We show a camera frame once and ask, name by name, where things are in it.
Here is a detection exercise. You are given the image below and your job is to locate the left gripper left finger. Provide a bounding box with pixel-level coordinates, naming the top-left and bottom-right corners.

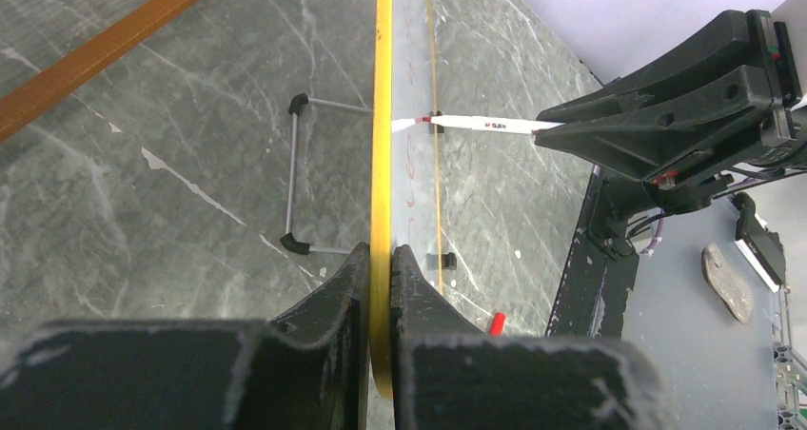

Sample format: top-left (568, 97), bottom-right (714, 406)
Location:
top-left (1, 243), bottom-right (370, 429)

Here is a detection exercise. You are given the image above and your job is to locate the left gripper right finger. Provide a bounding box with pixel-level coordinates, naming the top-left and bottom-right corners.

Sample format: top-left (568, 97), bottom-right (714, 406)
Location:
top-left (390, 245), bottom-right (669, 429)

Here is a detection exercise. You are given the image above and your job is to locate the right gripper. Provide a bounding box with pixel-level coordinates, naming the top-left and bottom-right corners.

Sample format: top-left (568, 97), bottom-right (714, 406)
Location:
top-left (535, 10), bottom-right (806, 213)

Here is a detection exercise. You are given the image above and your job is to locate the red marker cap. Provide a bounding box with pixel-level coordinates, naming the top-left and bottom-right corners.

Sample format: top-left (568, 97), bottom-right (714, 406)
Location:
top-left (487, 312), bottom-right (506, 337)

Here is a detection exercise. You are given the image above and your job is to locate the yellow framed whiteboard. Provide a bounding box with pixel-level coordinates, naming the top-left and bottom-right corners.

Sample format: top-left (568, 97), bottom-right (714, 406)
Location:
top-left (369, 0), bottom-right (443, 400)

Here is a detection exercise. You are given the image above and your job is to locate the white red-ended marker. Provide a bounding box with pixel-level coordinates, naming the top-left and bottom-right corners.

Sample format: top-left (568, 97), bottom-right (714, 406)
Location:
top-left (391, 115), bottom-right (562, 135)

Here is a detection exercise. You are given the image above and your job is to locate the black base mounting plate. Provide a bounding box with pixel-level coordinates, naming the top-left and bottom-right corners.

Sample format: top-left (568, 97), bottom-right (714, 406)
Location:
top-left (544, 166), bottom-right (639, 339)

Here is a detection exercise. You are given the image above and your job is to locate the black device with white edge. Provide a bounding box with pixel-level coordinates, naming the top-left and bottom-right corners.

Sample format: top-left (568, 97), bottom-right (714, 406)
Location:
top-left (732, 192), bottom-right (786, 293)

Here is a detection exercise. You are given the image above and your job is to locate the grey shoe on floor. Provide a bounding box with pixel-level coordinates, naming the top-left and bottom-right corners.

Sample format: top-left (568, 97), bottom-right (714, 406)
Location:
top-left (700, 244), bottom-right (755, 325)

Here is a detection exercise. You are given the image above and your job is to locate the wooden two-tier rack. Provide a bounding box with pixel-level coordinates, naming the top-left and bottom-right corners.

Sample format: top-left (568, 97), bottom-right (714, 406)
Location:
top-left (1, 0), bottom-right (200, 141)

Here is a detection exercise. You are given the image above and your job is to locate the whiteboard wire stand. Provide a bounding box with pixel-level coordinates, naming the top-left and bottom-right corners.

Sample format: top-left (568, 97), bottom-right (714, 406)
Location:
top-left (280, 92), bottom-right (459, 271)

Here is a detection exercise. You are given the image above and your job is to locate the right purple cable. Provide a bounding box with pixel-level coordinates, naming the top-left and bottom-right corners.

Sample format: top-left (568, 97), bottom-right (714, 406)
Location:
top-left (640, 215), bottom-right (667, 257)

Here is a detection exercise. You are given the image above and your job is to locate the aluminium rail frame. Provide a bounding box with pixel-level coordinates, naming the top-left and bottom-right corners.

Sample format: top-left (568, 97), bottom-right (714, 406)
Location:
top-left (773, 285), bottom-right (806, 430)

